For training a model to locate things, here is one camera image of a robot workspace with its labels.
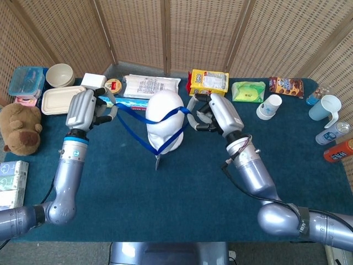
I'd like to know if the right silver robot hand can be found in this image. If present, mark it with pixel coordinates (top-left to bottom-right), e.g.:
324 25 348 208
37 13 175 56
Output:
186 93 245 138

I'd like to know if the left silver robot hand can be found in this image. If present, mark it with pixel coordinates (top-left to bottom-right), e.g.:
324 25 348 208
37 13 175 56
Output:
65 87 119 132

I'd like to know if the white badge with blue lanyard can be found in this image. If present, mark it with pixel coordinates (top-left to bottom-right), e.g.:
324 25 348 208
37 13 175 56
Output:
115 102 192 172

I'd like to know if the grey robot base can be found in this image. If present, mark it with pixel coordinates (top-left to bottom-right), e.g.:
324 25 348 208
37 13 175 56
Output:
109 242 229 265

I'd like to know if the beige lidded food container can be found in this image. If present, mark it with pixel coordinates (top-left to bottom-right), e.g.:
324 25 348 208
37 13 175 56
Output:
41 85 87 115

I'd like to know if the white box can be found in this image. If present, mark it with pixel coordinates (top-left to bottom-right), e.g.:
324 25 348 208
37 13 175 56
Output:
81 72 108 91

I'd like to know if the green tissue pack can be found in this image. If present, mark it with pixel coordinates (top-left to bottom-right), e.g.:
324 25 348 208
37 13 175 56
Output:
231 81 266 103

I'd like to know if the yellow snack bag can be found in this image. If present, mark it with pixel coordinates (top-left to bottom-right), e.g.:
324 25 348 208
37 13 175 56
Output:
188 68 229 100

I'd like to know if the beige bowl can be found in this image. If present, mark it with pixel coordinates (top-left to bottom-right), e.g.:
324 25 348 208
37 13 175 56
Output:
45 63 76 88

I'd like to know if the round tin with red label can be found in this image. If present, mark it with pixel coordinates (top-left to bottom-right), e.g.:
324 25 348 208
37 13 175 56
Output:
104 78 124 95

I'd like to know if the white paper cup stack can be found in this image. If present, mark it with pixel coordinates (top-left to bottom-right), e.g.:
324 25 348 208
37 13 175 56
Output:
256 94 283 121

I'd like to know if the blue plastic wrap box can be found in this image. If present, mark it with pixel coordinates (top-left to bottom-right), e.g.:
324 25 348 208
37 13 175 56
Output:
98 95 149 112

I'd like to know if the pink box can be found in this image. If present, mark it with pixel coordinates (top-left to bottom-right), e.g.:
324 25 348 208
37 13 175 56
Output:
13 95 39 108

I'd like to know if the white foam mannequin head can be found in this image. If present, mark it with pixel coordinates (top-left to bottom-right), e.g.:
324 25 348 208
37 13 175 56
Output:
145 89 185 155

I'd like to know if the clear blue lunch box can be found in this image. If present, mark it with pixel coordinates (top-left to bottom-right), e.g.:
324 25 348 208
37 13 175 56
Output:
7 66 46 99

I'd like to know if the brown plush animal toy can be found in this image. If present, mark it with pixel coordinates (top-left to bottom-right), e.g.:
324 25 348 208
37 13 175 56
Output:
0 104 44 156

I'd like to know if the brown cookie pack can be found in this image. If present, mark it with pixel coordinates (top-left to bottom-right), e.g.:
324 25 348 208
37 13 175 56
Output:
269 76 304 99

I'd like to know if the clear white plastic package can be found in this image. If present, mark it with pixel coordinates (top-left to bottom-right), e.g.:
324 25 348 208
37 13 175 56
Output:
122 74 182 99

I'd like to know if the bamboo folding screen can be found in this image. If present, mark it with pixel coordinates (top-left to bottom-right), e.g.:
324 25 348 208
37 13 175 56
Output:
0 0 353 194

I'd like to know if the clear bottle with blue label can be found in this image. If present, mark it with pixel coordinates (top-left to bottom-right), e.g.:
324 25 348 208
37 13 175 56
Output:
306 83 331 106

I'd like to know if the white tissue multipack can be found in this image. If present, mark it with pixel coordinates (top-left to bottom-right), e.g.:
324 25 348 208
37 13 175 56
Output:
0 160 29 211

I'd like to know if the blue carpet table cover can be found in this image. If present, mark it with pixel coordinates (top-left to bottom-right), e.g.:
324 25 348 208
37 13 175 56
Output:
4 78 353 243

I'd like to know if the white drink bottle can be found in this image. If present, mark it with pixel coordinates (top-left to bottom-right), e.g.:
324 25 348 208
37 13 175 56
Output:
315 121 350 146

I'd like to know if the orange drink bottle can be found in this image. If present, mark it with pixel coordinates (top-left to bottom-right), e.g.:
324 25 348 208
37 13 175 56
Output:
323 139 353 163

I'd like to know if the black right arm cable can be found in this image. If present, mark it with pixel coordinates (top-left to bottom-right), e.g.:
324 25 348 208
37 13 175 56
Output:
222 158 353 231

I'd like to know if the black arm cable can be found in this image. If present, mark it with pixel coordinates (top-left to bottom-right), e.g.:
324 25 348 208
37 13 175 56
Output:
222 158 353 231
40 176 56 206

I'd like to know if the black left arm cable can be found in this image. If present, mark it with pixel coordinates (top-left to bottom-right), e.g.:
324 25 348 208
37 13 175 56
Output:
40 176 56 206

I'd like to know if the light blue handled mug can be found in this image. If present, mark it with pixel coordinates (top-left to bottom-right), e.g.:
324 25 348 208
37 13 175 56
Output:
308 94 343 129

